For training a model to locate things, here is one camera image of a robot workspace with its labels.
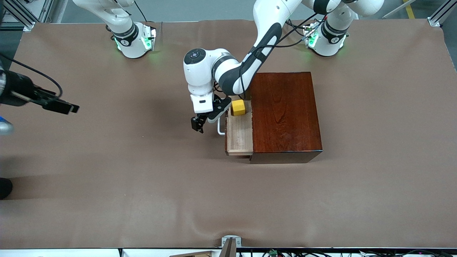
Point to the grey metal camera mount bracket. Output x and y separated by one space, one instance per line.
230 242

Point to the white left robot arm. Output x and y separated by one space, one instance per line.
200 75

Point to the dark brown wooden cabinet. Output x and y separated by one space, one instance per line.
285 114

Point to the grey diagonal metal bar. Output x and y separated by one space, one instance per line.
396 10

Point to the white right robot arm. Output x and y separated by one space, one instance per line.
128 46

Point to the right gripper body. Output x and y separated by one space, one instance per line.
18 89

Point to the aluminium frame profile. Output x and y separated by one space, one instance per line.
437 19
28 24

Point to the black round object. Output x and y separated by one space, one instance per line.
5 188

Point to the yellow cube block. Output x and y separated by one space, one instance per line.
238 107

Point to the brown table mat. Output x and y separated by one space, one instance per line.
160 178

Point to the light wooden plank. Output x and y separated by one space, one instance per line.
192 254

